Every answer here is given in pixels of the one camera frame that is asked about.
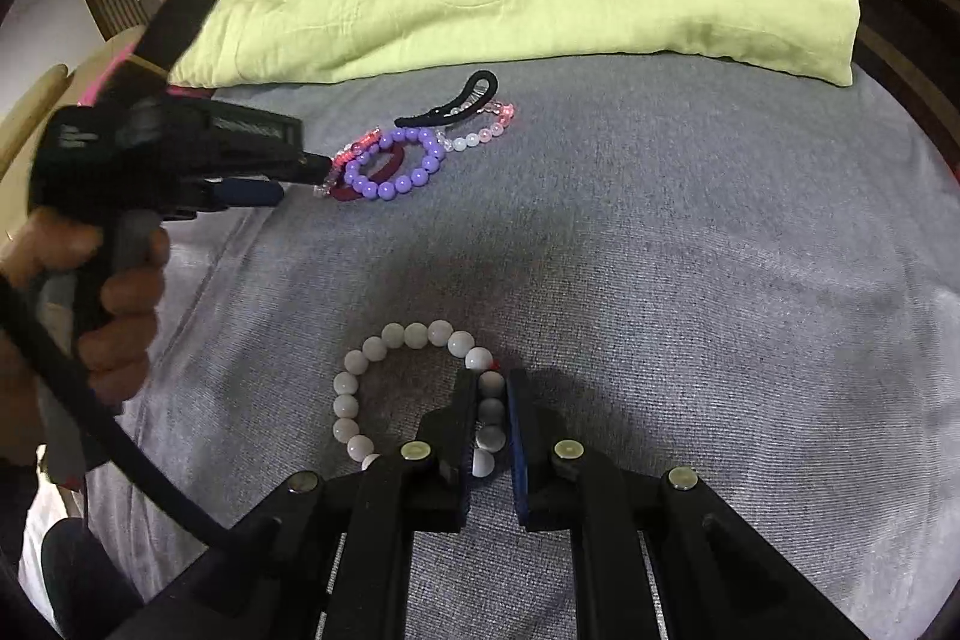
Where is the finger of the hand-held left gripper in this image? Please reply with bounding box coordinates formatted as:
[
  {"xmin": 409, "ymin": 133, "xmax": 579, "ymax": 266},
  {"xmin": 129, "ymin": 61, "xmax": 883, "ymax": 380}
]
[
  {"xmin": 214, "ymin": 147, "xmax": 333, "ymax": 186},
  {"xmin": 201, "ymin": 175, "xmax": 283, "ymax": 211}
]

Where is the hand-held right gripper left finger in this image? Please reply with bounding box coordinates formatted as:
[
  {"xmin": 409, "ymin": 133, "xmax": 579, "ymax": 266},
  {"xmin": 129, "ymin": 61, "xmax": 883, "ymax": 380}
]
[{"xmin": 171, "ymin": 368, "xmax": 482, "ymax": 640}]

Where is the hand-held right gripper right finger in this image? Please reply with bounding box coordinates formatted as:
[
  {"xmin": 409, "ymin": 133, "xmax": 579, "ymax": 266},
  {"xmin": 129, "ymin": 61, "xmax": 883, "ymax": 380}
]
[{"xmin": 506, "ymin": 368, "xmax": 875, "ymax": 640}]

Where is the dark red bead bracelet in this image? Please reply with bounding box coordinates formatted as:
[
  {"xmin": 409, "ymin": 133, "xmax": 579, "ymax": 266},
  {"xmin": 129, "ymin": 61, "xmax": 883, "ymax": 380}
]
[{"xmin": 330, "ymin": 155, "xmax": 402, "ymax": 205}]

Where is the white bead bracelet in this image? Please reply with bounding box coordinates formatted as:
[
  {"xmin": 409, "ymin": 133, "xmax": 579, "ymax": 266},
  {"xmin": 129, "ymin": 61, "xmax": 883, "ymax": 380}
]
[{"xmin": 332, "ymin": 321, "xmax": 505, "ymax": 477}]

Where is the purple bead bracelet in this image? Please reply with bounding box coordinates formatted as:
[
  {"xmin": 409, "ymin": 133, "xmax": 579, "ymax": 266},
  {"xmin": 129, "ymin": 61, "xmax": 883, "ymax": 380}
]
[{"xmin": 343, "ymin": 128, "xmax": 447, "ymax": 202}]

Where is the pale pink bead bracelet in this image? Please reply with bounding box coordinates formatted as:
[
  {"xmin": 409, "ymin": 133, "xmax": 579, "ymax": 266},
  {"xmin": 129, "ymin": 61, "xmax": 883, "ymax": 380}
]
[{"xmin": 435, "ymin": 101, "xmax": 518, "ymax": 155}]

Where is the person's left hand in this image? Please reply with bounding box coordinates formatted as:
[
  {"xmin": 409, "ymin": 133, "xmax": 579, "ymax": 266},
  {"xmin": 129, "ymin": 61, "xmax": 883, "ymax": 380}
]
[{"xmin": 0, "ymin": 209, "xmax": 172, "ymax": 420}]

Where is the magenta pillow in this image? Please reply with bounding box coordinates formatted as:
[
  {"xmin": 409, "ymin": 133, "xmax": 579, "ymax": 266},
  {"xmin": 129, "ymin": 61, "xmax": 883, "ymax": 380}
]
[{"xmin": 79, "ymin": 44, "xmax": 151, "ymax": 109}]

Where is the cream leather sofa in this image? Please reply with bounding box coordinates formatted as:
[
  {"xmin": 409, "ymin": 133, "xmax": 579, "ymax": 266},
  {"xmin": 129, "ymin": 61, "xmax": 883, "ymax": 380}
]
[{"xmin": 0, "ymin": 29, "xmax": 143, "ymax": 184}]

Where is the black hair clip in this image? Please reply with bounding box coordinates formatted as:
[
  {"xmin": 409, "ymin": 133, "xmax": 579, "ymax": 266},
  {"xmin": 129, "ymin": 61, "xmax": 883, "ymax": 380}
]
[{"xmin": 395, "ymin": 71, "xmax": 500, "ymax": 129}]

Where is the grey blanket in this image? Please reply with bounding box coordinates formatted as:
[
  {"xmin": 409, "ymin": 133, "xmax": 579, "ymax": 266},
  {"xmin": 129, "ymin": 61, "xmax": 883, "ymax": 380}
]
[{"xmin": 75, "ymin": 47, "xmax": 960, "ymax": 640}]

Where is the dark wooden furniture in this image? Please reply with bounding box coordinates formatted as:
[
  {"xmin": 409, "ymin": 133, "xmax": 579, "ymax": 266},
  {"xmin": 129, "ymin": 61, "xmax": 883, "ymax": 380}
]
[{"xmin": 750, "ymin": 0, "xmax": 960, "ymax": 176}]

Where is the black cable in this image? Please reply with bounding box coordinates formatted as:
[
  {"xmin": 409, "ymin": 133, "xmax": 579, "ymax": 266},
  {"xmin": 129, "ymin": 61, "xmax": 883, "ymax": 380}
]
[{"xmin": 0, "ymin": 276, "xmax": 260, "ymax": 555}]

